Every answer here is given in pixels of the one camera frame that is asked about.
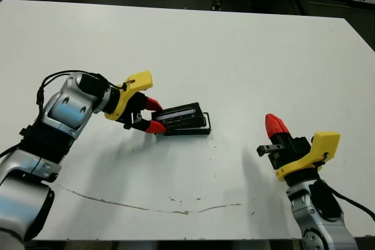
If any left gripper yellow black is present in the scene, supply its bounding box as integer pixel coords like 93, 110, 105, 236
103, 70, 167, 135

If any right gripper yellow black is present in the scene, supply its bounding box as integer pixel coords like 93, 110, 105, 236
256, 114, 342, 182

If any black box lid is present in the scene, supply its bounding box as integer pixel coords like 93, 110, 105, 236
155, 102, 206, 130

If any black box with white insert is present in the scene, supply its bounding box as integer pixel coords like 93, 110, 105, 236
158, 111, 213, 137

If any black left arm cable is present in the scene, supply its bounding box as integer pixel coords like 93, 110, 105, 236
35, 70, 125, 107

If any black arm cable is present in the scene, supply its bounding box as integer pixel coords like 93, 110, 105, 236
35, 70, 125, 107
321, 179, 375, 225

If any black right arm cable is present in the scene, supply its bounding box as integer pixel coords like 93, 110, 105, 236
321, 179, 375, 225

